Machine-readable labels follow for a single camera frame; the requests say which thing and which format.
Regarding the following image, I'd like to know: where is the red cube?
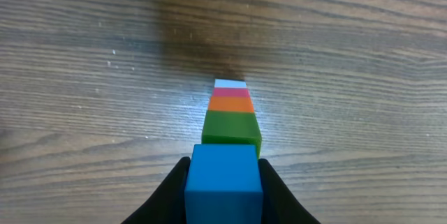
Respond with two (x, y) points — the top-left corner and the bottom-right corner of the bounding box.
(212, 87), (251, 98)

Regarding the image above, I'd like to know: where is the orange cube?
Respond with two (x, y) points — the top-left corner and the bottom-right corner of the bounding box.
(207, 96), (256, 114)

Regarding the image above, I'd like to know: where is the green cube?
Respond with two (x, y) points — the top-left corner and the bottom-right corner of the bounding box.
(201, 110), (263, 160)

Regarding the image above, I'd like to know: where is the blue cube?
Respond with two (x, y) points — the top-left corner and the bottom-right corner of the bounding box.
(184, 143), (264, 224)

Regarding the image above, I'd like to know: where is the white cube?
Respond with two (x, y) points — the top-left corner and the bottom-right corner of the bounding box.
(214, 78), (247, 89)

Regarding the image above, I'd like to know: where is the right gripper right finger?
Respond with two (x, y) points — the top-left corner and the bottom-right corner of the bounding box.
(258, 158), (322, 224)

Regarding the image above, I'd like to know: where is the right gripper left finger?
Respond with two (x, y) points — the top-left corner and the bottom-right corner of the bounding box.
(120, 156), (191, 224)

